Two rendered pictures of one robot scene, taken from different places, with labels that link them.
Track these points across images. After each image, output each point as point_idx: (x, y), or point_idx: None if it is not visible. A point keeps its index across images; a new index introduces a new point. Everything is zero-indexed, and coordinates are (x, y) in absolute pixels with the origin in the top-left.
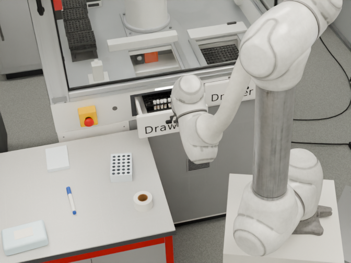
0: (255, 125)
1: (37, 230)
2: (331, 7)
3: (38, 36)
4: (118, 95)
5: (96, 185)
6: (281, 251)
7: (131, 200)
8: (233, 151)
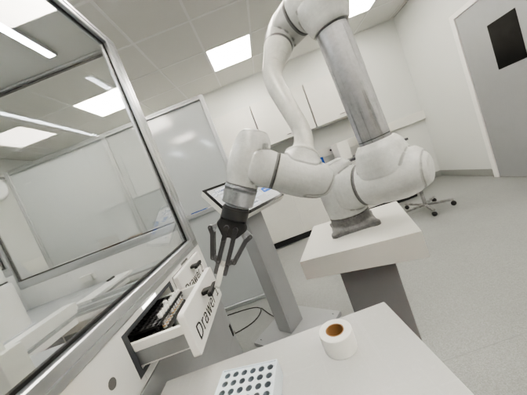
0: (352, 64)
1: None
2: None
3: None
4: (105, 348)
5: None
6: (397, 215)
7: (331, 367)
8: (223, 351)
